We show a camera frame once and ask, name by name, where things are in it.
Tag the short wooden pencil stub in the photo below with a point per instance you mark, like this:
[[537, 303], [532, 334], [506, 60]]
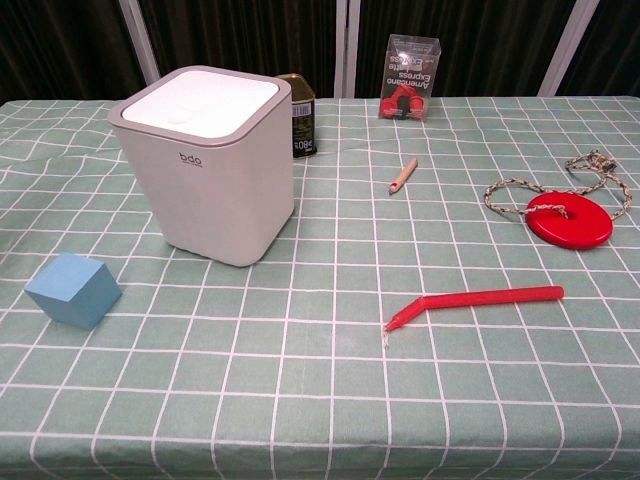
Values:
[[403, 176]]

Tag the white plastic bin lid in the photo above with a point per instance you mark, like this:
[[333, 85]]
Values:
[[200, 102]]

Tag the red toy inside clear box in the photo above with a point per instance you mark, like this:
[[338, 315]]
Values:
[[397, 102]]

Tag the dark green gold tin can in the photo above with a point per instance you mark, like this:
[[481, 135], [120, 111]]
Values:
[[304, 120]]

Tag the blue cube block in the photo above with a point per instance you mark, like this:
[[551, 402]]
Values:
[[75, 292]]

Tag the white frame post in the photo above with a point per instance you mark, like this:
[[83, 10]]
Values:
[[347, 45], [570, 45], [141, 45]]

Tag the dark pleated curtain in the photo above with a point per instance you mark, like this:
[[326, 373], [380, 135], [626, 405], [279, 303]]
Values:
[[50, 45]]

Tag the white lidded trash bin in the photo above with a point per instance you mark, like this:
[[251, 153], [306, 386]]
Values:
[[215, 200]]

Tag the green white checked tablecloth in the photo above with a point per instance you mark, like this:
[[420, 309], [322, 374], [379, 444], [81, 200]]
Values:
[[320, 390]]

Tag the clear plastic printed box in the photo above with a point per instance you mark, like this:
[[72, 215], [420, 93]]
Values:
[[412, 55]]

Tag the red round disc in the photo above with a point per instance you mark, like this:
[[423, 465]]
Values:
[[570, 220]]

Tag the bent red candle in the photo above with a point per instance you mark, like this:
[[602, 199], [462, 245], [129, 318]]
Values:
[[480, 298]]

